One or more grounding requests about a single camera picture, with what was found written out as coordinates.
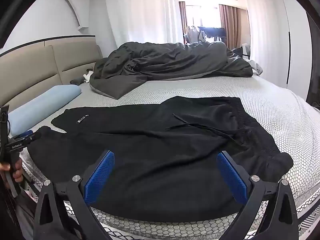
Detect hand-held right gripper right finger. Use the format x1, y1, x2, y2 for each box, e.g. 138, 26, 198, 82
216, 150, 300, 240

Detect light blue pillow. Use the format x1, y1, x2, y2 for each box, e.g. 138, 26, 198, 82
9, 84, 82, 137

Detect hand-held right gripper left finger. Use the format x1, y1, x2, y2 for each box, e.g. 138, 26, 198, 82
34, 150, 115, 240

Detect bed with honeycomb cover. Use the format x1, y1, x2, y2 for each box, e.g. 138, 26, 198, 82
0, 74, 320, 240

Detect hanging grey garment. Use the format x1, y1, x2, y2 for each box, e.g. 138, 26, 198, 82
186, 25, 207, 43

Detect brown curtain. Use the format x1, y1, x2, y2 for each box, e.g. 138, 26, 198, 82
219, 4, 248, 51
179, 1, 188, 37

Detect grey white plush toy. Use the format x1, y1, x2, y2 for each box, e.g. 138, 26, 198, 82
70, 70, 94, 85

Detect white wardrobe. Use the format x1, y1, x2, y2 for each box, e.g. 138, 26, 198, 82
275, 0, 312, 98

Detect person's left hand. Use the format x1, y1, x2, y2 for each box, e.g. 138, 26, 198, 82
0, 159, 24, 188

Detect beige padded headboard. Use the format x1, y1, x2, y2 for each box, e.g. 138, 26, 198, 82
0, 35, 104, 108

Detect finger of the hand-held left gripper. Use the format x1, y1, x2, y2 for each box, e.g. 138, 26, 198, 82
11, 129, 42, 145

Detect hanging blue cloth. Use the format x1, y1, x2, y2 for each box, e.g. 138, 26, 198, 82
197, 26, 227, 43

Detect dark grey duvet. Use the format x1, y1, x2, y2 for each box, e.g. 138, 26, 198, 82
89, 41, 253, 99

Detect black pants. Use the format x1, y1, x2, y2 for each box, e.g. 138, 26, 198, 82
26, 96, 294, 223

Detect light grey cloth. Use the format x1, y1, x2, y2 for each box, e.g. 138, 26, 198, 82
249, 59, 263, 76

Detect white sheer curtain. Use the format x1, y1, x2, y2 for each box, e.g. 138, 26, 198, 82
240, 0, 278, 63
104, 0, 185, 49

